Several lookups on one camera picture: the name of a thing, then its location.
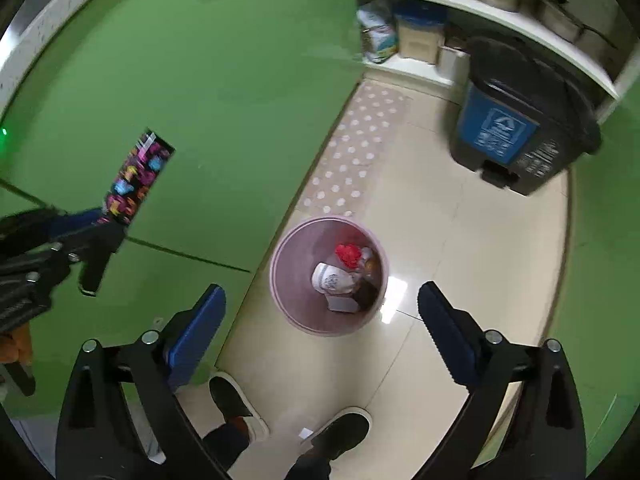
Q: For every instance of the white kitchen shelf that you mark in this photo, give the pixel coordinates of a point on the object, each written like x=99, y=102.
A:
x=607, y=78

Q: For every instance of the colourful snack wrapper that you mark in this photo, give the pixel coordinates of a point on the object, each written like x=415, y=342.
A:
x=140, y=170

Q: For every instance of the beige container blue lid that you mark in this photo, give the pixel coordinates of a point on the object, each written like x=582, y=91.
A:
x=421, y=29

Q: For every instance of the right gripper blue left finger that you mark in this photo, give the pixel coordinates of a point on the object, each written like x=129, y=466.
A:
x=189, y=334

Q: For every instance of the blue black pedal bin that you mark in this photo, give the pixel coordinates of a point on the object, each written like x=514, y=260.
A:
x=523, y=120

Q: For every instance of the polka dot floor mat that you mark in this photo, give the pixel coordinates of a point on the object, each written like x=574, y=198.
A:
x=346, y=169

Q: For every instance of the person's shoe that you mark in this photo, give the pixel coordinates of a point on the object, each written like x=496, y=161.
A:
x=237, y=410
x=344, y=432

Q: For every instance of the red paper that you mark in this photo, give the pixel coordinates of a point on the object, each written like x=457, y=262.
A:
x=349, y=255

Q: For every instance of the person's left shoe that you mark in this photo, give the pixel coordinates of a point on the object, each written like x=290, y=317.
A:
x=237, y=410

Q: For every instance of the white paper scrap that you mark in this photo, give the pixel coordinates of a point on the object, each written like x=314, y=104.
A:
x=305, y=433

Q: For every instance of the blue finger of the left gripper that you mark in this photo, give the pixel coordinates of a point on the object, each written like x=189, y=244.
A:
x=93, y=247
x=66, y=224

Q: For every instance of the food bag on shelf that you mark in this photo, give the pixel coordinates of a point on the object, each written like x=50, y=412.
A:
x=378, y=33

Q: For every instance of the small white storage box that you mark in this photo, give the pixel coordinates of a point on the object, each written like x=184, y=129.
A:
x=453, y=61

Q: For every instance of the pink trash bin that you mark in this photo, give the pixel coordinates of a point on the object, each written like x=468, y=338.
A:
x=294, y=260

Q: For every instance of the person's left hand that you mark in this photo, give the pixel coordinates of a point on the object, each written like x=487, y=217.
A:
x=16, y=346

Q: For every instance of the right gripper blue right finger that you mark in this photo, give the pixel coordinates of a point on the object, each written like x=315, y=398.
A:
x=454, y=332

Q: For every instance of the dried orange slice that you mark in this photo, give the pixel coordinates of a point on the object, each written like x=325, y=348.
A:
x=371, y=264

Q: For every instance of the person's right shoe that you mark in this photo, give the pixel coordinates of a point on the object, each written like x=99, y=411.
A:
x=344, y=432

